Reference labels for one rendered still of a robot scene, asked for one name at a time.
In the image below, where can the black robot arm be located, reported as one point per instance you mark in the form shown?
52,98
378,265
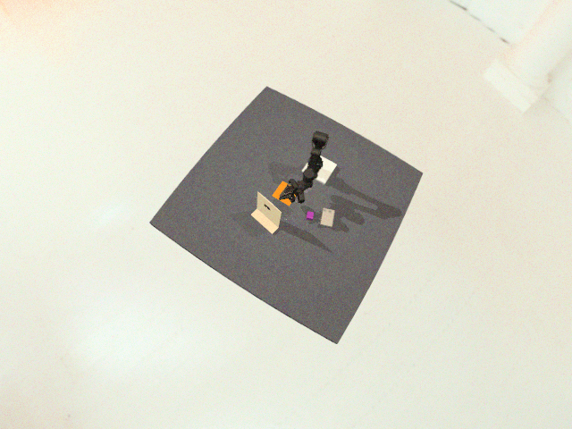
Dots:
315,162

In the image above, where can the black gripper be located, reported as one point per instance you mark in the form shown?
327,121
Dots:
290,191

